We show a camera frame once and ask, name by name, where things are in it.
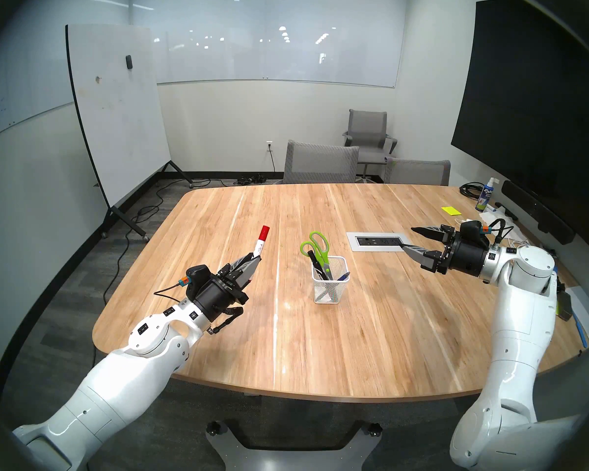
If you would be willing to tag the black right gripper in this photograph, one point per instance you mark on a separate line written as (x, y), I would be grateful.
(466, 256)

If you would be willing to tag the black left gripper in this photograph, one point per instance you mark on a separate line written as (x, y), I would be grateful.
(221, 298)

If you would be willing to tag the red capped whiteboard marker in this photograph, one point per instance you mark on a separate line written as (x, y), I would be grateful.
(263, 234)

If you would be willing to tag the black permanent marker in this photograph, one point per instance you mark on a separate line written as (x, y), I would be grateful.
(316, 264)

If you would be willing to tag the blue ballpoint pen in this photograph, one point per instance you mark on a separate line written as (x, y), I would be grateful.
(342, 276)

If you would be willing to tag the white mesh pen holder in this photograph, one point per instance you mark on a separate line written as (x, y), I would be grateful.
(338, 293)

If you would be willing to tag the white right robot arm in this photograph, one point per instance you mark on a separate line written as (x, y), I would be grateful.
(520, 327)

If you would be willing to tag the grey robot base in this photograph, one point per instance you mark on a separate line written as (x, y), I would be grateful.
(294, 457)

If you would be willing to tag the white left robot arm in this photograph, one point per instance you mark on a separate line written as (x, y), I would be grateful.
(108, 386)

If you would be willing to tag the yellow sticky note pad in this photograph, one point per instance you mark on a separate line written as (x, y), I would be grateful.
(451, 210)

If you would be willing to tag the white power adapter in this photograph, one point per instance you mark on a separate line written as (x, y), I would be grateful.
(468, 221)

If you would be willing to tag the grey mesh office chair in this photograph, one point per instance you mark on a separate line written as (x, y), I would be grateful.
(321, 163)
(417, 173)

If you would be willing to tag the whiteboard cleaner spray bottle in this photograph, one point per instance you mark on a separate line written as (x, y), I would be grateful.
(485, 197)

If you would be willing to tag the silver table power outlet panel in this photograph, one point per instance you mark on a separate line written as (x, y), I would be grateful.
(352, 242)

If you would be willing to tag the black video sound bar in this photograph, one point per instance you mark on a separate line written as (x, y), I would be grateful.
(537, 211)

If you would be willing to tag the grey office chair with armrests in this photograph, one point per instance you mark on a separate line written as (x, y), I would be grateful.
(368, 124)

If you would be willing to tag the small black bottle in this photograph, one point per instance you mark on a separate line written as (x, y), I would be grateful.
(561, 284)

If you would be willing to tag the yellow and black pad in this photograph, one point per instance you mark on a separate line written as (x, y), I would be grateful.
(566, 308)

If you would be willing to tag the white paper sheet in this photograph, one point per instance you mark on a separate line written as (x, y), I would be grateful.
(586, 313)

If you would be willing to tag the blue stick tool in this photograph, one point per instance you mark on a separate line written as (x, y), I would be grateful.
(580, 330)

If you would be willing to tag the rolling white whiteboard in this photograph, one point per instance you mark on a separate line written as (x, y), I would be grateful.
(118, 107)

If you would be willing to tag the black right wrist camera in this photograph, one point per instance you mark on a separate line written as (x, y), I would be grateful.
(471, 228)

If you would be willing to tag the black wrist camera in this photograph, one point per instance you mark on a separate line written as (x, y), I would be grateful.
(196, 277)
(471, 228)

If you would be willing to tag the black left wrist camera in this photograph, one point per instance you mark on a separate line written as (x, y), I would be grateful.
(196, 277)

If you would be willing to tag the large black wall screen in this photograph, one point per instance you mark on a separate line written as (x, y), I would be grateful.
(530, 107)

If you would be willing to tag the wide glass wall whiteboard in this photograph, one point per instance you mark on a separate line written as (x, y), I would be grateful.
(275, 43)

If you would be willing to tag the wall whiteboard with blue writing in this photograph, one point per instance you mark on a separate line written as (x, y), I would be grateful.
(29, 72)

